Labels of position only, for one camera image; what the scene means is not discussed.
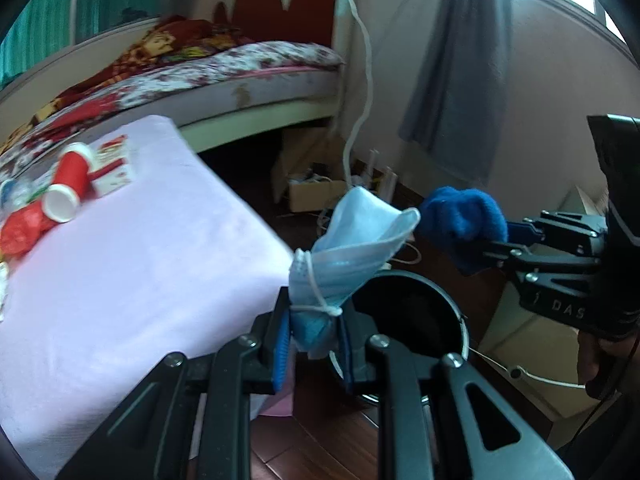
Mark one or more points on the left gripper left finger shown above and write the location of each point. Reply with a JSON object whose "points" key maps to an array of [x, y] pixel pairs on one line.
{"points": [[269, 363]]}

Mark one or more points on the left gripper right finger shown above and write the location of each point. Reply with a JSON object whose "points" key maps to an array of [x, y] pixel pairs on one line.
{"points": [[353, 331]]}

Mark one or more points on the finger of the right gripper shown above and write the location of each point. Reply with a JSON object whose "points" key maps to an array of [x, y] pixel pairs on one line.
{"points": [[524, 232], [492, 252]]}

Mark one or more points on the blue knitted cloth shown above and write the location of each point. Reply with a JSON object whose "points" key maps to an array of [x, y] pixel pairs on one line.
{"points": [[459, 223]]}

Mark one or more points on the light blue face mask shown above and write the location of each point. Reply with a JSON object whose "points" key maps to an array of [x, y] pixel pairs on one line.
{"points": [[363, 235]]}

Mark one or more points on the red white milk carton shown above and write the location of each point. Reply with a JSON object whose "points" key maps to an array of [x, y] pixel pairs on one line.
{"points": [[114, 168]]}

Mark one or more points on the red paper cup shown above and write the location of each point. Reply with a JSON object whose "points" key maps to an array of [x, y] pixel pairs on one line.
{"points": [[70, 184]]}

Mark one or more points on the crushed clear plastic bottle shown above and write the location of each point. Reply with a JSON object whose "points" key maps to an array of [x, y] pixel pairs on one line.
{"points": [[16, 193]]}

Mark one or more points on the black trash bin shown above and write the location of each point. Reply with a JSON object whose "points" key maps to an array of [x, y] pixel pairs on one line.
{"points": [[414, 311]]}

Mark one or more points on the right hand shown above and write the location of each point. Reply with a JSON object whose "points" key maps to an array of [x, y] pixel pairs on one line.
{"points": [[593, 353]]}

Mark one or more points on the pink white table cover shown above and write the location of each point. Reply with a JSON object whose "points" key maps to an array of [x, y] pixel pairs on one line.
{"points": [[173, 261]]}

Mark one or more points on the white router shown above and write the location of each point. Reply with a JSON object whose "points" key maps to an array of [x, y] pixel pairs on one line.
{"points": [[380, 182]]}

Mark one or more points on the grey hanging towel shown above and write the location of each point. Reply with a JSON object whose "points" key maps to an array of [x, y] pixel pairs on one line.
{"points": [[456, 111]]}

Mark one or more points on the cardboard box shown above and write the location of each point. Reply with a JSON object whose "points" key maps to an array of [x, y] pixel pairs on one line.
{"points": [[308, 172]]}

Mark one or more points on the bed with floral mattress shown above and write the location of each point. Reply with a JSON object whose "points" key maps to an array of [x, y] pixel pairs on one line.
{"points": [[19, 153]]}

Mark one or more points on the red plastic bag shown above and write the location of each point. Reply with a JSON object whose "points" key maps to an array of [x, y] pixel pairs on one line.
{"points": [[23, 228]]}

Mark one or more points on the red patterned blanket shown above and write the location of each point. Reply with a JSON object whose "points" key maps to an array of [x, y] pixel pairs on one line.
{"points": [[75, 72]]}

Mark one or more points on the red white headboard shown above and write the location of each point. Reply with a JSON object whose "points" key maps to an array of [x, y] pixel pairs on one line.
{"points": [[325, 22]]}

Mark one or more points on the window with green curtain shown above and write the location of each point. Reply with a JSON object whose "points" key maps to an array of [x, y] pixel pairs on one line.
{"points": [[45, 27]]}

